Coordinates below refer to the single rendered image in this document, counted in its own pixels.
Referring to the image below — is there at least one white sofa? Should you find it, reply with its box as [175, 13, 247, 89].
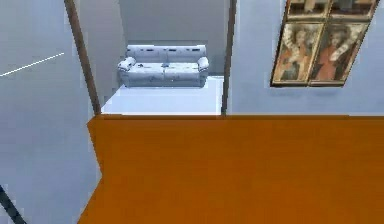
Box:
[117, 44, 210, 89]

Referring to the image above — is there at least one framed figure painting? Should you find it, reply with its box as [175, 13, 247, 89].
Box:
[269, 0, 381, 88]

